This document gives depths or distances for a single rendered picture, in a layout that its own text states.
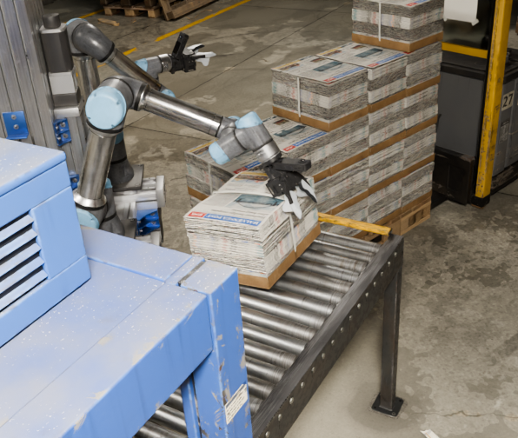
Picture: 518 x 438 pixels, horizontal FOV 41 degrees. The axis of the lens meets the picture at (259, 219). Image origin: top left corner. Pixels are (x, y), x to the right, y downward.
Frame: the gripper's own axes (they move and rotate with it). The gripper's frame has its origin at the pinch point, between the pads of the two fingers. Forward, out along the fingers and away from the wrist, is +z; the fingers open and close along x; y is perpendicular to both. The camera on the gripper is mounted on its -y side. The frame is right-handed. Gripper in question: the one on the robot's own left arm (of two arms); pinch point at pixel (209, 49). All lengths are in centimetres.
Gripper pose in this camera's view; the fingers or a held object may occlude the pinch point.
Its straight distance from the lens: 321.6
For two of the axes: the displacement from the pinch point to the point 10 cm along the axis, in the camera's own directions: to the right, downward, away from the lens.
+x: 5.2, 5.1, -6.9
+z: 8.6, -3.0, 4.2
